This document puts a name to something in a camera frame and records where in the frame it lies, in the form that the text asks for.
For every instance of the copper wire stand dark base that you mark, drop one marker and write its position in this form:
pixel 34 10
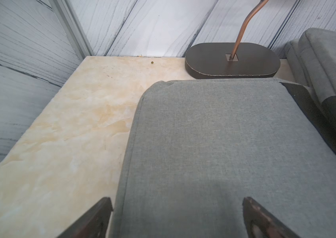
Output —
pixel 232 60

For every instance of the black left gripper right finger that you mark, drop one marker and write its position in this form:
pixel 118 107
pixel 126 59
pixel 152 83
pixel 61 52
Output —
pixel 260 223

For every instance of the grey zippered laptop bag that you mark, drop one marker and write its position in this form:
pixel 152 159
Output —
pixel 197 148

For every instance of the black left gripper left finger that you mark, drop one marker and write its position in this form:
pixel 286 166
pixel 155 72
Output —
pixel 93 223

